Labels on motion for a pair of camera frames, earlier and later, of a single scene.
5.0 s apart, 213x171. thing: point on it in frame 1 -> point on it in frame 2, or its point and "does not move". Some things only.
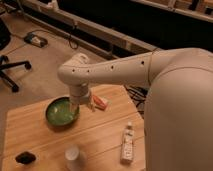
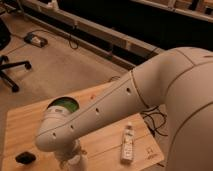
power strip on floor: x=35 y=39 does not move
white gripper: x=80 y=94 -> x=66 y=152
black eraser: x=25 y=157 does not move
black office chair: x=5 y=40 does not move
